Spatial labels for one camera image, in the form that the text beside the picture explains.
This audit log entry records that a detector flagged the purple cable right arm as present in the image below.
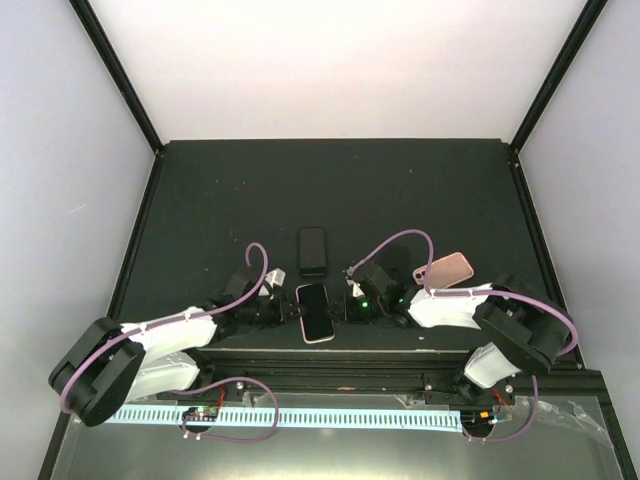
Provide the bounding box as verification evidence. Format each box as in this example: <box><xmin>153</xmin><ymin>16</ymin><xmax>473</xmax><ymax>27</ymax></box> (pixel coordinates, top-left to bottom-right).
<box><xmin>344</xmin><ymin>228</ymin><xmax>579</xmax><ymax>445</ymax></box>

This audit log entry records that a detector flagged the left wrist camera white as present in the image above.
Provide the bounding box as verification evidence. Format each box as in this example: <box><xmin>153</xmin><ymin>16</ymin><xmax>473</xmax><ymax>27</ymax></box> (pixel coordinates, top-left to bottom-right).
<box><xmin>263</xmin><ymin>268</ymin><xmax>286</xmax><ymax>289</ymax></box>

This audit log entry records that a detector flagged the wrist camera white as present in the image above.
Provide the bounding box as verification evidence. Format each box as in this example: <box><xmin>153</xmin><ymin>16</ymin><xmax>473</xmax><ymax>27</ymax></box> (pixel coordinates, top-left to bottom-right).
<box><xmin>263</xmin><ymin>268</ymin><xmax>286</xmax><ymax>289</ymax></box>
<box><xmin>345</xmin><ymin>268</ymin><xmax>365</xmax><ymax>298</ymax></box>

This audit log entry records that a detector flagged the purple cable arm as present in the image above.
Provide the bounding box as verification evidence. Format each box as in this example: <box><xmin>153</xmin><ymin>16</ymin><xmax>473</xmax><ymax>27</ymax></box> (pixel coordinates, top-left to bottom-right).
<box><xmin>59</xmin><ymin>242</ymin><xmax>279</xmax><ymax>443</ymax></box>
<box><xmin>344</xmin><ymin>228</ymin><xmax>579</xmax><ymax>445</ymax></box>

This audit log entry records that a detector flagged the right circuit board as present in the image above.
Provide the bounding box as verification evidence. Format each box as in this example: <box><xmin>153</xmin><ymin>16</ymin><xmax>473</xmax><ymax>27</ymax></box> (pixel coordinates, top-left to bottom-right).
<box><xmin>460</xmin><ymin>410</ymin><xmax>512</xmax><ymax>428</ymax></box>

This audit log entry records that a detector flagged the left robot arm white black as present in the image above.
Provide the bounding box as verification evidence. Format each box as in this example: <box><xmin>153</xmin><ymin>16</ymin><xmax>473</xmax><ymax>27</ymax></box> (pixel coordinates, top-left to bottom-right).
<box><xmin>48</xmin><ymin>268</ymin><xmax>294</xmax><ymax>427</ymax></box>

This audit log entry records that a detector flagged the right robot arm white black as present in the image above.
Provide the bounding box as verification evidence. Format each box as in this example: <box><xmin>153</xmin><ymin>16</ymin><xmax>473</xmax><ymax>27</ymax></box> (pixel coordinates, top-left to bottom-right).
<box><xmin>327</xmin><ymin>264</ymin><xmax>578</xmax><ymax>405</ymax></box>

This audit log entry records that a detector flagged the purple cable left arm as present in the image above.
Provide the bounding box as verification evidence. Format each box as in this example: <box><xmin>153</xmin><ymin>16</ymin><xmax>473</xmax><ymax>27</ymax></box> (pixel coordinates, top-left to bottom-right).
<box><xmin>59</xmin><ymin>242</ymin><xmax>279</xmax><ymax>443</ymax></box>

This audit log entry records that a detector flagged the black frame post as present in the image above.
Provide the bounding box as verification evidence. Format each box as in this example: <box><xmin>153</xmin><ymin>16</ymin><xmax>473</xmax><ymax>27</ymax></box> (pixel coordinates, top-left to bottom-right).
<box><xmin>509</xmin><ymin>0</ymin><xmax>612</xmax><ymax>151</ymax></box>
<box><xmin>69</xmin><ymin>0</ymin><xmax>164</xmax><ymax>154</ymax></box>

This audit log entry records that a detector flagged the black frame post right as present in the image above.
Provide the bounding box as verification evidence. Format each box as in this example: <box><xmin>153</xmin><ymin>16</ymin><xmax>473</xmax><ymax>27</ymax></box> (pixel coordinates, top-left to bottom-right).
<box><xmin>509</xmin><ymin>0</ymin><xmax>612</xmax><ymax>151</ymax></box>

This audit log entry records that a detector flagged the black frame post left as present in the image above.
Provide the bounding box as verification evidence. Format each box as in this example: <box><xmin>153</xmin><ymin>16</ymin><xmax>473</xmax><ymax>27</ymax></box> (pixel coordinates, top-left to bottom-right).
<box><xmin>69</xmin><ymin>0</ymin><xmax>164</xmax><ymax>154</ymax></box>

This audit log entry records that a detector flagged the white slotted cable duct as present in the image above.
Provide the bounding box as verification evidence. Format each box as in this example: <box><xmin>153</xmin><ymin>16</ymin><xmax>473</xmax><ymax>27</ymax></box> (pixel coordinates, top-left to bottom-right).
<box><xmin>107</xmin><ymin>405</ymin><xmax>463</xmax><ymax>433</ymax></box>

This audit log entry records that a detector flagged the pink phone case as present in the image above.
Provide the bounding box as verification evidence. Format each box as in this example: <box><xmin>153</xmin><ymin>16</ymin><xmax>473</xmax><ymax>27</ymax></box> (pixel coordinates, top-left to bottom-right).
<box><xmin>412</xmin><ymin>252</ymin><xmax>474</xmax><ymax>289</ymax></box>

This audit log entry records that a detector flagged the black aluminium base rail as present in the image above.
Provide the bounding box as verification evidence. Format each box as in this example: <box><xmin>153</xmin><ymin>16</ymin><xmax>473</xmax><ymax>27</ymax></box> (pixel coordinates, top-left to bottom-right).
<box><xmin>74</xmin><ymin>349</ymin><xmax>606</xmax><ymax>401</ymax></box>

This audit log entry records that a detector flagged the circuit board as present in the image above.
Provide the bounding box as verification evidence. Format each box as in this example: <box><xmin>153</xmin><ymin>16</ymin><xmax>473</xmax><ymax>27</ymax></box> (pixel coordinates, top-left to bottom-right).
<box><xmin>460</xmin><ymin>410</ymin><xmax>512</xmax><ymax>428</ymax></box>
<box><xmin>182</xmin><ymin>406</ymin><xmax>219</xmax><ymax>422</ymax></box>

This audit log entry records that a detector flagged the left circuit board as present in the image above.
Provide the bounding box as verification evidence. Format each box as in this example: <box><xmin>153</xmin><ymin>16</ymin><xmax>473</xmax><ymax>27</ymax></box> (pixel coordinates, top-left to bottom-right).
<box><xmin>182</xmin><ymin>406</ymin><xmax>219</xmax><ymax>422</ymax></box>

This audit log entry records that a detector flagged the black phone with dual camera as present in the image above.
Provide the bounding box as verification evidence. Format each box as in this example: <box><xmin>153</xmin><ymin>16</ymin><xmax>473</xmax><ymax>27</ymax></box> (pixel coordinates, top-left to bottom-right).
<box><xmin>298</xmin><ymin>227</ymin><xmax>327</xmax><ymax>276</ymax></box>

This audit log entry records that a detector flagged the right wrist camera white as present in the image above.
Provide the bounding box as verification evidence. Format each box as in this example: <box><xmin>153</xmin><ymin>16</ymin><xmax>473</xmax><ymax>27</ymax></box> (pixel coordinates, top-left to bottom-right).
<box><xmin>345</xmin><ymin>268</ymin><xmax>365</xmax><ymax>298</ymax></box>

